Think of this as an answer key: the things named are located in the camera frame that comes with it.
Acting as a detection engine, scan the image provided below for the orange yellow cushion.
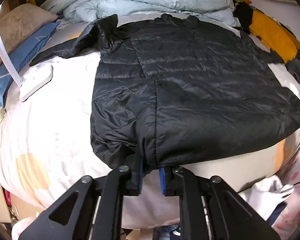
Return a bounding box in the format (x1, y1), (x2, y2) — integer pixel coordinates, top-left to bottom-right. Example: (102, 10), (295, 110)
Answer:
(249, 9), (298, 63)

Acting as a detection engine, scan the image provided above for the black puffer jacket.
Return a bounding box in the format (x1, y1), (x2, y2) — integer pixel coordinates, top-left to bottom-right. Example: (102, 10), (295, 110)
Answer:
(31, 14), (300, 172)

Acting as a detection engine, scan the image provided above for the blue pillow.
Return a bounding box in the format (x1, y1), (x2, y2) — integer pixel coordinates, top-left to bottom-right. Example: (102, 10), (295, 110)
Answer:
(0, 22), (58, 107)

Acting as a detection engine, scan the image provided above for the beige pillow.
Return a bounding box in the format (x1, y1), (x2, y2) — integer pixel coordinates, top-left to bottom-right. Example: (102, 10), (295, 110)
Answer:
(0, 3), (58, 57)

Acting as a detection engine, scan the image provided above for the black cloth by cushion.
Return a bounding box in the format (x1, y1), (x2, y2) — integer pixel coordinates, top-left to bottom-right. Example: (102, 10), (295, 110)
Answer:
(234, 2), (254, 34)

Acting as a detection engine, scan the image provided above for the grey patterned bed sheet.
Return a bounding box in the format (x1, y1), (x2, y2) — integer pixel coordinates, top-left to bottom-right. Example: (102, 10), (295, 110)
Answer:
(0, 49), (300, 229)

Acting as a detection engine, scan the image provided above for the white desk lamp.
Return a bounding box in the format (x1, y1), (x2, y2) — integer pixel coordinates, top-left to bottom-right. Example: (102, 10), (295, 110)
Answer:
(0, 3), (54, 103)

